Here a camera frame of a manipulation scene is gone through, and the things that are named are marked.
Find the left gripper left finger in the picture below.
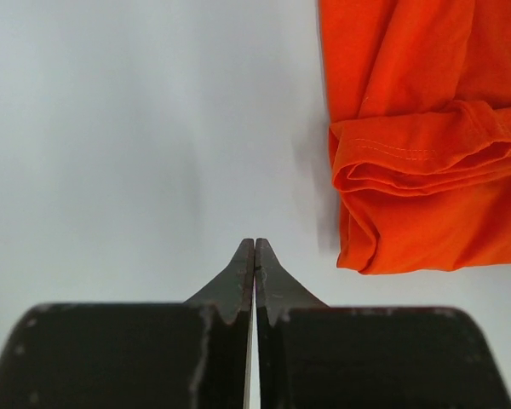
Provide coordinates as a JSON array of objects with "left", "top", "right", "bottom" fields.
[{"left": 0, "top": 239, "right": 255, "bottom": 408}]

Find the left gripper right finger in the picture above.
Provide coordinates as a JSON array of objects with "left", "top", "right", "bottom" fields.
[{"left": 255, "top": 239, "right": 511, "bottom": 408}]

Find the orange t shirt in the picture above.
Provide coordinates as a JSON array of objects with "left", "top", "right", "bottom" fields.
[{"left": 319, "top": 1, "right": 511, "bottom": 274}]

